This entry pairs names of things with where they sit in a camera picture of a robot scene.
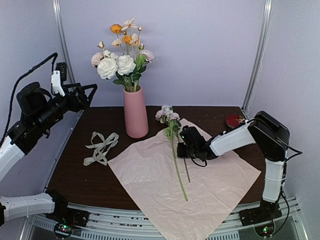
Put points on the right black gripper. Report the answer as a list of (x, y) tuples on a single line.
[(181, 153)]

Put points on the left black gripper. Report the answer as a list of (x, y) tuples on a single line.
[(83, 103)]

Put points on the lilac carnation flower stem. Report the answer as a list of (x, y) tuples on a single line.
[(175, 122)]

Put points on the peach rose flower stem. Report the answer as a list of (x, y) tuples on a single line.
[(104, 53)]

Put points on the pink wrapping paper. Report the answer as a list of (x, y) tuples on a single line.
[(181, 199)]

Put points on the cream ribbon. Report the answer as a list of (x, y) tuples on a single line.
[(100, 149)]

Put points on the orange flower stem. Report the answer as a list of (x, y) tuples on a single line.
[(125, 62)]

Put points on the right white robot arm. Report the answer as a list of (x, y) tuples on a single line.
[(271, 136)]

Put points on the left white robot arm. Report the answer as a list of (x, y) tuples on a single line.
[(25, 206)]

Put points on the pink tapered vase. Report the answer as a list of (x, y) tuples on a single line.
[(135, 114)]

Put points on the red floral plate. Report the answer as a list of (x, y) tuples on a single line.
[(233, 121)]

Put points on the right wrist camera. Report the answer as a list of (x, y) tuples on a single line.
[(185, 134)]

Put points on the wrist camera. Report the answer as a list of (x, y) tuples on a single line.
[(185, 134), (58, 76)]

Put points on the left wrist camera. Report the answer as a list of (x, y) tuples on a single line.
[(58, 76)]

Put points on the right aluminium corner post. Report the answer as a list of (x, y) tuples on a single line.
[(257, 64)]

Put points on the aluminium corner post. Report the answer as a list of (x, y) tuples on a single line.
[(63, 41), (257, 64)]

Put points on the left aluminium corner post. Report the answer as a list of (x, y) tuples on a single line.
[(63, 41)]

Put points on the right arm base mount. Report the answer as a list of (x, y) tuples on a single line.
[(262, 219)]

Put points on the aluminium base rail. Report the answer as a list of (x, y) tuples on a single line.
[(119, 224)]

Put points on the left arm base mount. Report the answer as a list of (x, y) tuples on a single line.
[(73, 220)]

